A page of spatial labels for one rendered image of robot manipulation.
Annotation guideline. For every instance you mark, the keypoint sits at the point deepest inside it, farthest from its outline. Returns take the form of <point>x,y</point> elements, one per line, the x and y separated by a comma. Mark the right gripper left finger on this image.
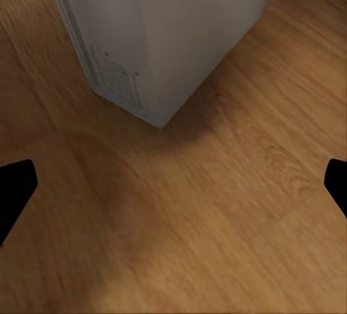
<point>18,182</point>

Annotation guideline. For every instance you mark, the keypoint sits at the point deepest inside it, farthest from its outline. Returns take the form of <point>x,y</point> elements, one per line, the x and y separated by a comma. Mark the desktop computer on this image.
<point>150,56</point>

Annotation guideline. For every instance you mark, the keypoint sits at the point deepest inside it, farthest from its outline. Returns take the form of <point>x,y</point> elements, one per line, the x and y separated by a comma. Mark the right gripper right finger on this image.
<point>336,182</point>

